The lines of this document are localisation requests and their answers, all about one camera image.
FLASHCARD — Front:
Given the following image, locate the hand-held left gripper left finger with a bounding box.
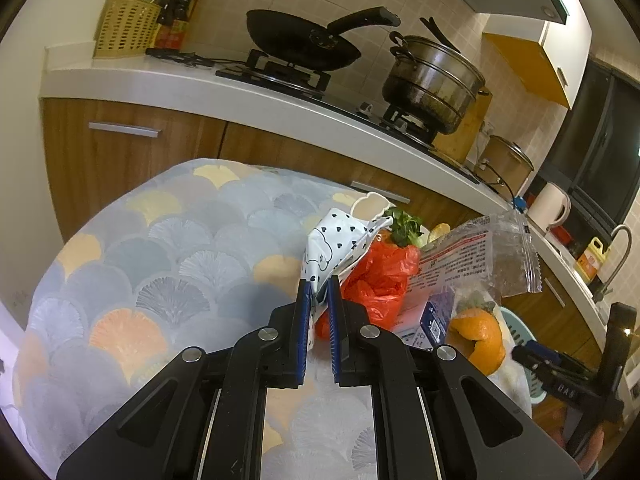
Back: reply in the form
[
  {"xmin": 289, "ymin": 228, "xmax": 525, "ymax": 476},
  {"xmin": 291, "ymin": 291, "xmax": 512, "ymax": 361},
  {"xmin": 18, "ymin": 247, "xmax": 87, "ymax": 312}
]
[{"xmin": 57, "ymin": 280, "xmax": 313, "ymax": 480}]

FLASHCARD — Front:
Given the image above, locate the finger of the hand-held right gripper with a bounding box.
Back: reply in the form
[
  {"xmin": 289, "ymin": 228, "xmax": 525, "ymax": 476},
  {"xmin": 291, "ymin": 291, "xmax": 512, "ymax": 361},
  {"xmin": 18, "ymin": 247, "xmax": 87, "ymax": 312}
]
[
  {"xmin": 525, "ymin": 339, "xmax": 593, "ymax": 380},
  {"xmin": 511, "ymin": 344, "xmax": 591, "ymax": 396}
]

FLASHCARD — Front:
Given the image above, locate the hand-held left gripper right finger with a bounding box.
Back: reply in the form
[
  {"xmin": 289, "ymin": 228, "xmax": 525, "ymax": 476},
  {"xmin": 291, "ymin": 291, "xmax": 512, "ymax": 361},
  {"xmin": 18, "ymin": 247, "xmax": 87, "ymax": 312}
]
[{"xmin": 325, "ymin": 276, "xmax": 586, "ymax": 480}]

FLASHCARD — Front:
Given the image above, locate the light blue perforated basket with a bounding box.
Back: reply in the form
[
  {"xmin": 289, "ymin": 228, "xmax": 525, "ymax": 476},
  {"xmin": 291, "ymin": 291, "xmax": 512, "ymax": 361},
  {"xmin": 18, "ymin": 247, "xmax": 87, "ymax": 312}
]
[{"xmin": 492, "ymin": 307, "xmax": 548, "ymax": 406}]

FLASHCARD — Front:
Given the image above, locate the red plastic bag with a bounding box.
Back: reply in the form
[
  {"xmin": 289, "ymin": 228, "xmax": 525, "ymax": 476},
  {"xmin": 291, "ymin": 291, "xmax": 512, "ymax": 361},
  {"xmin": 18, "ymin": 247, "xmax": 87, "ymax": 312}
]
[{"xmin": 314, "ymin": 242, "xmax": 421, "ymax": 341}]

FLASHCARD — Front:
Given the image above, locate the white heart print bag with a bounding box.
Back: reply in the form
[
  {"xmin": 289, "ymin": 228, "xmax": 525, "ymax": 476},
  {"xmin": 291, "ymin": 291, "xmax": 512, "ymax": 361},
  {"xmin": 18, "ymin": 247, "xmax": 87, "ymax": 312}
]
[{"xmin": 300, "ymin": 207, "xmax": 396, "ymax": 353}]

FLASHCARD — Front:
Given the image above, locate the blue and white carton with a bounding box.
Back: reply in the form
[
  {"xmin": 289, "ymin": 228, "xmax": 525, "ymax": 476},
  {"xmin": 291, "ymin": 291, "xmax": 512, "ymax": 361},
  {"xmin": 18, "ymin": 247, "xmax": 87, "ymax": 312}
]
[{"xmin": 395, "ymin": 285, "xmax": 457, "ymax": 351}]

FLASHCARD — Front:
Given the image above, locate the green leafy vegetable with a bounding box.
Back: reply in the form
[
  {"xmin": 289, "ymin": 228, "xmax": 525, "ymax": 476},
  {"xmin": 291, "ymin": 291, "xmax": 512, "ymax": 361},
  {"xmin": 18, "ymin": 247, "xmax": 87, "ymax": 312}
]
[{"xmin": 387, "ymin": 207, "xmax": 426, "ymax": 248}]

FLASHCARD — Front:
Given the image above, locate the red and white wrapper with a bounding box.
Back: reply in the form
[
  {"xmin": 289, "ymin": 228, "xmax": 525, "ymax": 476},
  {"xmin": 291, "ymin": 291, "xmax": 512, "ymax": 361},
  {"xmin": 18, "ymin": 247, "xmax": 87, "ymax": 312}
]
[{"xmin": 348, "ymin": 192, "xmax": 393, "ymax": 223}]

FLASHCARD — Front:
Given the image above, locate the pale yellow peel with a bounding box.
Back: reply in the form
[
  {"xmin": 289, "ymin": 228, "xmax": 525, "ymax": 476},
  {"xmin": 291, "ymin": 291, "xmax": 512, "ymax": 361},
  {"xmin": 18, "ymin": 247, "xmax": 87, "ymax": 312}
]
[{"xmin": 427, "ymin": 222, "xmax": 453, "ymax": 246}]

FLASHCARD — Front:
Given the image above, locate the person's right hand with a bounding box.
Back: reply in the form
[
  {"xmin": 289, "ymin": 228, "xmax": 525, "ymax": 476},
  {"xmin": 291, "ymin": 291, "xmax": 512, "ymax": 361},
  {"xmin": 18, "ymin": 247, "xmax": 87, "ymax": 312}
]
[{"xmin": 575, "ymin": 430, "xmax": 606, "ymax": 476}]

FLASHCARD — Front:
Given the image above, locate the steel faucet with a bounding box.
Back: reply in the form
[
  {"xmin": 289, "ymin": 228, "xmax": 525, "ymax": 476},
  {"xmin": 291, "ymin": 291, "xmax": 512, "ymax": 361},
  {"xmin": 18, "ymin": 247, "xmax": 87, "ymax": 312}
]
[{"xmin": 592, "ymin": 225, "xmax": 633, "ymax": 303}]

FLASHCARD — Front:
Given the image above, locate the orange peel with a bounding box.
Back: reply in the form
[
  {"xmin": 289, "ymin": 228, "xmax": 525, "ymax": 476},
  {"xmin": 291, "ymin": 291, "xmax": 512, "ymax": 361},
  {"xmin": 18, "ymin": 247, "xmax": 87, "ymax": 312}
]
[{"xmin": 446, "ymin": 305, "xmax": 506, "ymax": 376}]

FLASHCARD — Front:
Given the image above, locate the yellow detergent bottle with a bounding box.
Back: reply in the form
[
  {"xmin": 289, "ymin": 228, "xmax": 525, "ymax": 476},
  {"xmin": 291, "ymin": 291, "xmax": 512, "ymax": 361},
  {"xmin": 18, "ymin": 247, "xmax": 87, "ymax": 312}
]
[{"xmin": 574, "ymin": 237, "xmax": 606, "ymax": 281}]

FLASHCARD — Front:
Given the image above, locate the clear printed plastic wrapper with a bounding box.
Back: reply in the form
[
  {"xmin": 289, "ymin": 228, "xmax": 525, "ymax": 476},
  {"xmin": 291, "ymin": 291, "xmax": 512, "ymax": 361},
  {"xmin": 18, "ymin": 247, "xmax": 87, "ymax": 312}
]
[{"xmin": 400, "ymin": 210, "xmax": 543, "ymax": 321}]

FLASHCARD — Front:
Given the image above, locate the white electric kettle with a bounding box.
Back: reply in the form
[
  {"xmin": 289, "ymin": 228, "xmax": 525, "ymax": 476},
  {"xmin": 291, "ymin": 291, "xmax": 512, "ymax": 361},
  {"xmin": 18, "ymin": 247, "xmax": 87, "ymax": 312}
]
[{"xmin": 527, "ymin": 182, "xmax": 572, "ymax": 233}]

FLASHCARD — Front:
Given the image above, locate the scallop print tablecloth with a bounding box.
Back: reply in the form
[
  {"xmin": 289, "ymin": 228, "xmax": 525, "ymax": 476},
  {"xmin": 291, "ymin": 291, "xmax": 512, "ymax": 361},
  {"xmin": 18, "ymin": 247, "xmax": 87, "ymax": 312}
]
[{"xmin": 12, "ymin": 158, "xmax": 531, "ymax": 480}]

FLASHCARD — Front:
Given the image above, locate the beige rice cooker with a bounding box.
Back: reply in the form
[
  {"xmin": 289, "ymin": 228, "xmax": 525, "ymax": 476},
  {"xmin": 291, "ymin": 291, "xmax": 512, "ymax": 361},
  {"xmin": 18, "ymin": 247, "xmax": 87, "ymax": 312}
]
[{"xmin": 472, "ymin": 134, "xmax": 535, "ymax": 196}]

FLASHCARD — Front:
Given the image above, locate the dark window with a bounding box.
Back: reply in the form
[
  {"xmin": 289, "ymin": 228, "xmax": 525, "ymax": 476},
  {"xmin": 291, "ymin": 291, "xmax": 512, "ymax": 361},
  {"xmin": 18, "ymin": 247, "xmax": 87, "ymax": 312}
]
[{"xmin": 537, "ymin": 57, "xmax": 640, "ymax": 241}]

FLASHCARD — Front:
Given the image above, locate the black gas stove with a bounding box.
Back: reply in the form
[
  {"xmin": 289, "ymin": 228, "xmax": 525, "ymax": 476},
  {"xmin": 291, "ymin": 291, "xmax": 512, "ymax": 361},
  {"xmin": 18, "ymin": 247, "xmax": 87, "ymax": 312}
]
[{"xmin": 215, "ymin": 50, "xmax": 481, "ymax": 181}]

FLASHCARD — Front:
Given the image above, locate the wooden base cabinet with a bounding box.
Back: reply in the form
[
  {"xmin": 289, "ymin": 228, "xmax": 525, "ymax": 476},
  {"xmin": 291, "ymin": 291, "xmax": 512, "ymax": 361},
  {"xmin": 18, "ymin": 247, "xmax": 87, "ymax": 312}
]
[{"xmin": 40, "ymin": 97, "xmax": 608, "ymax": 386}]

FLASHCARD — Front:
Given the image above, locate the wooden cutting board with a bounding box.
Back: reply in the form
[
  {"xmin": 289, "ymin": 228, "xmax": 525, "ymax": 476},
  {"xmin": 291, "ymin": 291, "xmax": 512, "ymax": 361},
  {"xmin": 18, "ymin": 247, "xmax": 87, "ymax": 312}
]
[{"xmin": 434, "ymin": 87, "xmax": 493, "ymax": 166}]

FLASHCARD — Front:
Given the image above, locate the steel steamer pot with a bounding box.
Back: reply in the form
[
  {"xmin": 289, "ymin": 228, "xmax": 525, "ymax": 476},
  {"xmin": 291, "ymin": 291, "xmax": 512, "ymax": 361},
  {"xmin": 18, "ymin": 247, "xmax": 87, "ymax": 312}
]
[{"xmin": 381, "ymin": 30, "xmax": 493, "ymax": 136}]

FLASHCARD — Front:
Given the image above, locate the black frying pan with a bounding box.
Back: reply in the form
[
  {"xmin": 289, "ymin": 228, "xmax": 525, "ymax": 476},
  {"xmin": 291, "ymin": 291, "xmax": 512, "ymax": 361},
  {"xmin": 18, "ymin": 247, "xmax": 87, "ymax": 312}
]
[{"xmin": 245, "ymin": 6, "xmax": 402, "ymax": 72}]

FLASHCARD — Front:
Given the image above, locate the black utensil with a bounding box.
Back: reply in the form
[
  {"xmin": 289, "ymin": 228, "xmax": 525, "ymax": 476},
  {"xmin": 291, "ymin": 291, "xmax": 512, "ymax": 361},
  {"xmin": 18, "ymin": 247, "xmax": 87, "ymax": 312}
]
[{"xmin": 145, "ymin": 47, "xmax": 216, "ymax": 68}]

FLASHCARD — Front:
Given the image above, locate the black spatula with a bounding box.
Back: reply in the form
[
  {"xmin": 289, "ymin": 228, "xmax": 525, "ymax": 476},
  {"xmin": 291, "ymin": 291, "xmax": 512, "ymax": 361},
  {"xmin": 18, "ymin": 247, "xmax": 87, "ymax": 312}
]
[{"xmin": 419, "ymin": 16, "xmax": 461, "ymax": 53}]

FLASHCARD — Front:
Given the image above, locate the yellow utensil basket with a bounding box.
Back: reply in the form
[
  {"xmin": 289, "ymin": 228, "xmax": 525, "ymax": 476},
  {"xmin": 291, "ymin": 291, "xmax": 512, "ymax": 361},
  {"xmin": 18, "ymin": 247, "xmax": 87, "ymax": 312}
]
[{"xmin": 93, "ymin": 0, "xmax": 162, "ymax": 59}]

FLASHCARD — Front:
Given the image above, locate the dark sauce bottle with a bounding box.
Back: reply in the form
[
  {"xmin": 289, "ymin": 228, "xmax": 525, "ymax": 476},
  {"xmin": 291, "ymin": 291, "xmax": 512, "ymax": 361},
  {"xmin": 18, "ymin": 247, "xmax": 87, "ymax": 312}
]
[{"xmin": 156, "ymin": 0, "xmax": 187, "ymax": 46}]

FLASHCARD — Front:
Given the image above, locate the metal cabinet handle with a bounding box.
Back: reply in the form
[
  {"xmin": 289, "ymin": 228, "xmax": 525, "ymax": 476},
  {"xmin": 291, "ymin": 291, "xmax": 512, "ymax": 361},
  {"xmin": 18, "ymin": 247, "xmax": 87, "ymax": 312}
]
[
  {"xmin": 350, "ymin": 180, "xmax": 411, "ymax": 204},
  {"xmin": 89, "ymin": 121, "xmax": 163, "ymax": 139},
  {"xmin": 542, "ymin": 277, "xmax": 568, "ymax": 308}
]

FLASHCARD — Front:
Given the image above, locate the black power cable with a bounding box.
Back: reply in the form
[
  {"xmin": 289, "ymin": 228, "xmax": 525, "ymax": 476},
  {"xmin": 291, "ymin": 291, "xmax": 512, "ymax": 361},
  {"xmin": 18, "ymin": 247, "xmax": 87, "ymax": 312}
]
[{"xmin": 480, "ymin": 160, "xmax": 516, "ymax": 206}]

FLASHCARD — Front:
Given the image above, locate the white and orange wall cabinet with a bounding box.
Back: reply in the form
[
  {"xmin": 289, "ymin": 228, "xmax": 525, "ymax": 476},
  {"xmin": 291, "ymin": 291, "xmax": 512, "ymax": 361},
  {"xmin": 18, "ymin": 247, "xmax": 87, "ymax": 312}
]
[{"xmin": 482, "ymin": 5, "xmax": 593, "ymax": 110}]

